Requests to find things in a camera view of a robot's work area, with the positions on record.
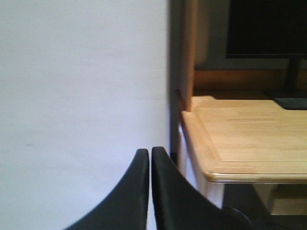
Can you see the wooden desk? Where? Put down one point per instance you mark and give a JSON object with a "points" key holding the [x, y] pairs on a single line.
{"points": [[241, 137]]}

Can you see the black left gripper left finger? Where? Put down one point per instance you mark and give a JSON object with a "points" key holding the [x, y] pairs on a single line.
{"points": [[126, 206]]}

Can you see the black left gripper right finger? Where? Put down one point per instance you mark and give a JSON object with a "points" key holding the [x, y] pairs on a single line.
{"points": [[179, 206]]}

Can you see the black computer monitor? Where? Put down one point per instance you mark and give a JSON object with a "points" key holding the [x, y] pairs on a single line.
{"points": [[271, 29]]}

